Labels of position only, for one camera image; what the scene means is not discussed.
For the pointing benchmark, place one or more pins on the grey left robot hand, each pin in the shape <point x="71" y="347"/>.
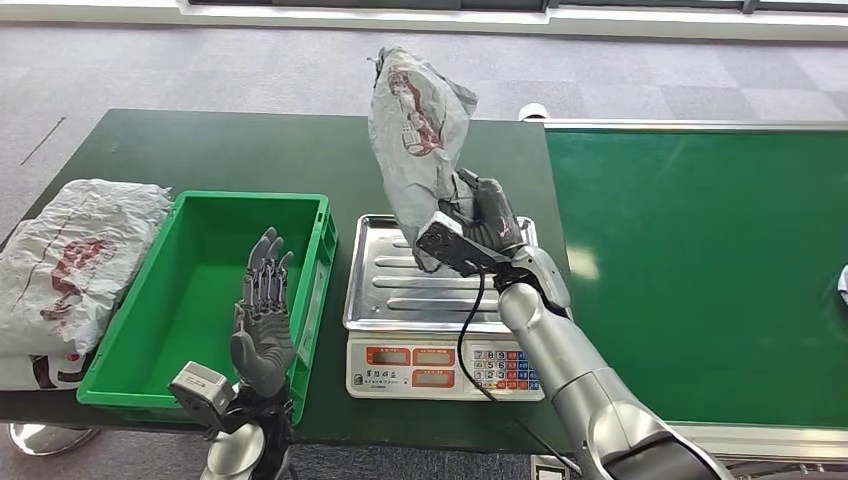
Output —
<point x="265" y="344"/>

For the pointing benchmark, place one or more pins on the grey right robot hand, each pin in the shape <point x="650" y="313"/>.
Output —
<point x="493" y="218"/>

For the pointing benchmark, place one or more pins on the grey parcel bag red print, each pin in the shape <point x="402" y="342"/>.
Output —
<point x="414" y="132"/>

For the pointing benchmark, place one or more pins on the white parcel bag red print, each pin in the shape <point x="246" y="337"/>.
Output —
<point x="79" y="265"/>

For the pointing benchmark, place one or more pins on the white parcel bag dark print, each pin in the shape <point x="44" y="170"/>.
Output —
<point x="20" y="371"/>

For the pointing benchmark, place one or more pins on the white device under conveyor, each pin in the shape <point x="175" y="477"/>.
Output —
<point x="548" y="469"/>

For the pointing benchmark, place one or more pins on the white parcel bag red stripe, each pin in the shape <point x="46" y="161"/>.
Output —
<point x="844" y="285"/>

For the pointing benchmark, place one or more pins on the green plastic crate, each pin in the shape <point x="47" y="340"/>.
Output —
<point x="192" y="298"/>

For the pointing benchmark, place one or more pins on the electronic scale with steel tray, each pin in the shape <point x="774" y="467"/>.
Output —
<point x="397" y="305"/>

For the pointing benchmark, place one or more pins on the white window sill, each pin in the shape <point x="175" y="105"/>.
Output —
<point x="397" y="23"/>

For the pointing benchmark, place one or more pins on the chrome round stand base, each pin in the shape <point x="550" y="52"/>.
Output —
<point x="50" y="438"/>

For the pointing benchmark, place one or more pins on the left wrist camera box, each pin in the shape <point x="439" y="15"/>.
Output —
<point x="202" y="387"/>

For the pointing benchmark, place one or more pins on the green conveyor belt aluminium frame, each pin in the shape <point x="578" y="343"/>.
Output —
<point x="696" y="265"/>

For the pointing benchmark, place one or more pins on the dark window frame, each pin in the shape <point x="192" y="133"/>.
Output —
<point x="371" y="3"/>

